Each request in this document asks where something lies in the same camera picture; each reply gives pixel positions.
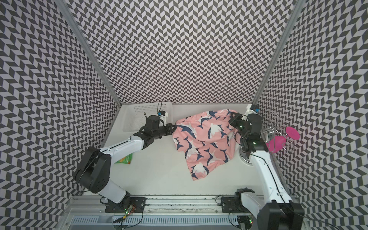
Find aluminium left corner post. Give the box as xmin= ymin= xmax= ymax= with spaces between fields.
xmin=54 ymin=0 xmax=122 ymax=107

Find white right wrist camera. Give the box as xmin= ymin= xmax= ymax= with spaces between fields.
xmin=245 ymin=104 xmax=260 ymax=116

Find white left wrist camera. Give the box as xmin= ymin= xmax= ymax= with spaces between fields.
xmin=157 ymin=110 xmax=168 ymax=125

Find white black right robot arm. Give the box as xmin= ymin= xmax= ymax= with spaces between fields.
xmin=230 ymin=113 xmax=304 ymax=230

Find chrome wire glass rack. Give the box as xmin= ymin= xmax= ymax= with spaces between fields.
xmin=238 ymin=113 xmax=297 ymax=166

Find aluminium corner post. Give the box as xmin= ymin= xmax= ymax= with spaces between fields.
xmin=54 ymin=0 xmax=122 ymax=107
xmin=252 ymin=0 xmax=306 ymax=104

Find aluminium right corner post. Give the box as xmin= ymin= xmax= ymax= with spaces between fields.
xmin=252 ymin=0 xmax=306 ymax=104

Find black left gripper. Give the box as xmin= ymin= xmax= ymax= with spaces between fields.
xmin=152 ymin=123 xmax=177 ymax=139

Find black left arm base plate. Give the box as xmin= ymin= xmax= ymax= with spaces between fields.
xmin=105 ymin=196 xmax=147 ymax=213

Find green snack packet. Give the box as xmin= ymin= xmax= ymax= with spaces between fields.
xmin=115 ymin=154 xmax=133 ymax=164

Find white perforated plastic basket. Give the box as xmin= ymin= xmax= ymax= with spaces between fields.
xmin=122 ymin=102 xmax=173 ymax=132

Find pink shark print shorts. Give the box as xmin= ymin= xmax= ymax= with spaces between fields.
xmin=172 ymin=109 xmax=240 ymax=181

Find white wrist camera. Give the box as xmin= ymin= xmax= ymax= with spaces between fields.
xmin=245 ymin=104 xmax=260 ymax=116
xmin=157 ymin=110 xmax=168 ymax=125

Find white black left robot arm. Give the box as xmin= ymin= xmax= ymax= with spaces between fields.
xmin=73 ymin=115 xmax=177 ymax=209

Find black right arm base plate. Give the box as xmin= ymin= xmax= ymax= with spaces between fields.
xmin=220 ymin=197 xmax=245 ymax=213

